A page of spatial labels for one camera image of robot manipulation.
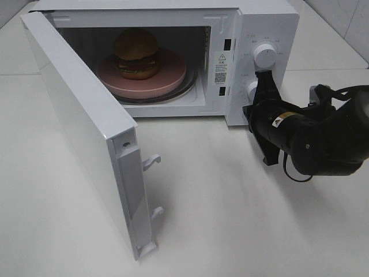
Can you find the white microwave oven body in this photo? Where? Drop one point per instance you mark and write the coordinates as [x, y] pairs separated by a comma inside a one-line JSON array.
[[193, 29]]

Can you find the pink round plate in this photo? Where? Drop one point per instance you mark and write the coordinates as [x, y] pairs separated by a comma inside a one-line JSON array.
[[173, 69]]

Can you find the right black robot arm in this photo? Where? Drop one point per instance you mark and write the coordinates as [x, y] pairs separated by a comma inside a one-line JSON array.
[[329, 137]]

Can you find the burger with sesame-free bun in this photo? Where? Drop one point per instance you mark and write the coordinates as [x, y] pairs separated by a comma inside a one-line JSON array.
[[136, 54]]

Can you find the glass microwave turntable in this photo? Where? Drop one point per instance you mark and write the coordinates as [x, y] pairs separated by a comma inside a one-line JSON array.
[[186, 85]]

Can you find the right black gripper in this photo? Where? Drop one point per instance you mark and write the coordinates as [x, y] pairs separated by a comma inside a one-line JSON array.
[[279, 125]]

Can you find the white timer knob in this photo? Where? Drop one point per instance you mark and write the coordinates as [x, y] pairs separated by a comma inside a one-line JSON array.
[[251, 90]]

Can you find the white warning label sticker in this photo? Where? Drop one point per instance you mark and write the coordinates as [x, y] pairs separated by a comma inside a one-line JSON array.
[[221, 66]]

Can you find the upper white power knob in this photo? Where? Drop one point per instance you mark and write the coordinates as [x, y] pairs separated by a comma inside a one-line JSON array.
[[265, 55]]

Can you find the white microwave door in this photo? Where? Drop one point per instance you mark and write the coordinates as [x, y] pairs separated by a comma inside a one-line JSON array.
[[100, 131]]

